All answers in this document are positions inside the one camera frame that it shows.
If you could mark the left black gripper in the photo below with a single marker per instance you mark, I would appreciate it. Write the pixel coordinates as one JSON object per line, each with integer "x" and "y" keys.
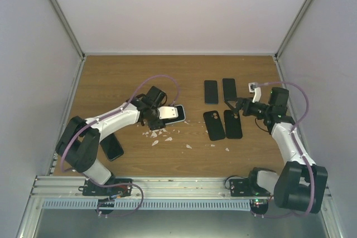
{"x": 153, "y": 125}

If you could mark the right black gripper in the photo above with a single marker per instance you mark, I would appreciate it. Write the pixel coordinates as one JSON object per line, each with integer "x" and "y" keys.
{"x": 246, "y": 101}

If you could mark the black smartphone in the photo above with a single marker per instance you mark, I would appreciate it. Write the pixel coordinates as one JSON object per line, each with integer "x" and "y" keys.
{"x": 229, "y": 88}

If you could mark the black phone case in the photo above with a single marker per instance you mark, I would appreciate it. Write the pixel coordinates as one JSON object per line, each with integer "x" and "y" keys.
{"x": 233, "y": 127}
{"x": 214, "y": 125}

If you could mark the black phone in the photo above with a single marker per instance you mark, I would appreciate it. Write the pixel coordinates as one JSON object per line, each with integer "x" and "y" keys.
{"x": 111, "y": 147}
{"x": 211, "y": 92}

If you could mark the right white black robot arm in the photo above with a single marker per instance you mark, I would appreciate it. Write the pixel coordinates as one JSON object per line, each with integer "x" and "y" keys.
{"x": 300, "y": 187}

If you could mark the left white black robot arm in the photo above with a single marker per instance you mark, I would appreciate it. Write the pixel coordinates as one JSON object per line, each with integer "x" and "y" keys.
{"x": 79, "y": 143}

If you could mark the white debris pile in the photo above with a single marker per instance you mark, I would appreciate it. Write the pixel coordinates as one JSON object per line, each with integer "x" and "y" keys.
{"x": 184, "y": 135}

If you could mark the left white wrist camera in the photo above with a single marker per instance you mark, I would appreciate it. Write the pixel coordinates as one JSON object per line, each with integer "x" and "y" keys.
{"x": 168, "y": 112}

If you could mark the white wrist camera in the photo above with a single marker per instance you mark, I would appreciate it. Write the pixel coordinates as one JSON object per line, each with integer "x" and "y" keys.
{"x": 168, "y": 112}
{"x": 255, "y": 89}

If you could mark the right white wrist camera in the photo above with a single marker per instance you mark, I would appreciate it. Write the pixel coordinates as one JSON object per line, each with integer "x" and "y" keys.
{"x": 255, "y": 89}

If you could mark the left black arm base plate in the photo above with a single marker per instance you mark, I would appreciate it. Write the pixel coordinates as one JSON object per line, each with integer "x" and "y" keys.
{"x": 124, "y": 190}

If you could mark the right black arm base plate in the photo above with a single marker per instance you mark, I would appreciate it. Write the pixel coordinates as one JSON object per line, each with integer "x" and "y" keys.
{"x": 244, "y": 187}

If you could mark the aluminium front rail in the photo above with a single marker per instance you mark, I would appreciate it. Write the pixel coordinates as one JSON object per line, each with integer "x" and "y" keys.
{"x": 210, "y": 188}

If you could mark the slotted grey cable duct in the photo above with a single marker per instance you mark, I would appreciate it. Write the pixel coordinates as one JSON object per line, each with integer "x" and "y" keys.
{"x": 151, "y": 204}

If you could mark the left aluminium frame post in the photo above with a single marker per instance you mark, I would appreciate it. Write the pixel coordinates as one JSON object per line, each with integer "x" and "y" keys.
{"x": 69, "y": 31}

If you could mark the aluminium frame post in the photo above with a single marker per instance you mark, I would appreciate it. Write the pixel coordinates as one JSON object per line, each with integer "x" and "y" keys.
{"x": 293, "y": 27}
{"x": 69, "y": 31}

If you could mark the right aluminium frame post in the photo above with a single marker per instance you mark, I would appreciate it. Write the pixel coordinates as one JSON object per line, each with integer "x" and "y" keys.
{"x": 293, "y": 27}

